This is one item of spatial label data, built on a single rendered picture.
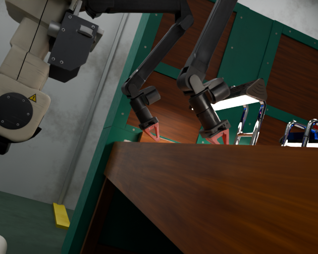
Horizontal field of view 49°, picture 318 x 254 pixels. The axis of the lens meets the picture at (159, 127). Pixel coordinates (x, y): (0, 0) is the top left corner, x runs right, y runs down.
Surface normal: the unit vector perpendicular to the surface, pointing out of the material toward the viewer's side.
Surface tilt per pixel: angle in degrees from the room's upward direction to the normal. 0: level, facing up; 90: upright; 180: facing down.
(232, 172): 90
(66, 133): 90
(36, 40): 90
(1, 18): 90
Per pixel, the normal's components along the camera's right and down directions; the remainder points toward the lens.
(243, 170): -0.92, -0.32
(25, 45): 0.33, -0.01
